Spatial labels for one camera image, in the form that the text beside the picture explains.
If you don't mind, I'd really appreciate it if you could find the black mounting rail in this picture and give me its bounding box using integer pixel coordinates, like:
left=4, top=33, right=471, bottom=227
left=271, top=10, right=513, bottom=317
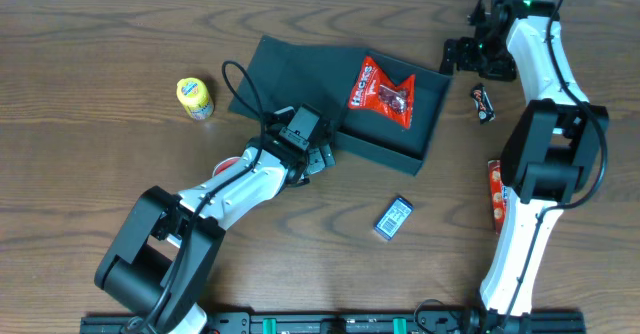
left=79, top=307, right=587, bottom=334

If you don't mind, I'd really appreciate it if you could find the black Mars candy bar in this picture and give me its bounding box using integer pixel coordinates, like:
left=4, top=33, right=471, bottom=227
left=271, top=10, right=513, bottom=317
left=470, top=83, right=496, bottom=124

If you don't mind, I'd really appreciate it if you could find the blue barcode small box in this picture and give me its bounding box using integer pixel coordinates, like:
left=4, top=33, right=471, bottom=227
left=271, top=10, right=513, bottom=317
left=373, top=196, right=414, bottom=241

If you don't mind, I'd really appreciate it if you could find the red Pringles can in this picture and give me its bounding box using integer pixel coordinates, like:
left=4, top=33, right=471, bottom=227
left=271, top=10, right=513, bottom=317
left=212, top=156, right=239, bottom=177

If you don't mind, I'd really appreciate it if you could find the red Hacks candy bag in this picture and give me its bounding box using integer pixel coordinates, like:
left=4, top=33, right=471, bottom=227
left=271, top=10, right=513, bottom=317
left=347, top=56, right=416, bottom=129

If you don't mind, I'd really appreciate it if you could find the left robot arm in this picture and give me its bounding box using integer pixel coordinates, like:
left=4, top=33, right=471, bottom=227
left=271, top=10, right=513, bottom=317
left=94, top=106, right=335, bottom=333

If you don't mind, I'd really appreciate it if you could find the red Hello Panda box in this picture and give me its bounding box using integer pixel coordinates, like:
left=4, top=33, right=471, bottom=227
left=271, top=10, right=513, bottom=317
left=487, top=159, right=507, bottom=234

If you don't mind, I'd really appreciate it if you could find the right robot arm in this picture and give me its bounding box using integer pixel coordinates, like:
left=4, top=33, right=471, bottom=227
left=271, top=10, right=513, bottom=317
left=440, top=0, right=608, bottom=333

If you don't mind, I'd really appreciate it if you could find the dark green gift box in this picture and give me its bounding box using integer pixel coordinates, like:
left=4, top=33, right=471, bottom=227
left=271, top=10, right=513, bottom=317
left=247, top=36, right=451, bottom=175

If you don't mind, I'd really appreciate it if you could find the yellow candy bottle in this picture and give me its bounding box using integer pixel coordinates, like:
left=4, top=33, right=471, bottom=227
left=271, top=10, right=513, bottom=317
left=176, top=77, right=215, bottom=120

